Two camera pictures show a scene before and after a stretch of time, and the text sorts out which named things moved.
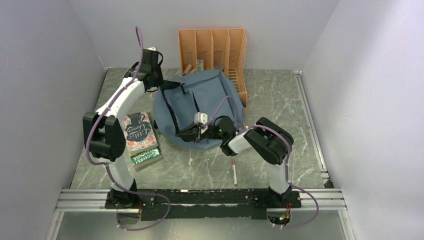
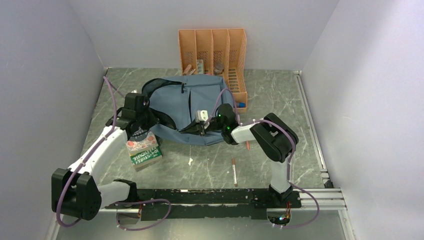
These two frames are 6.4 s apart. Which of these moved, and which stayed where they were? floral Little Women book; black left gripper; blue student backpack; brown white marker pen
Moved: black left gripper
Stayed: floral Little Women book; blue student backpack; brown white marker pen
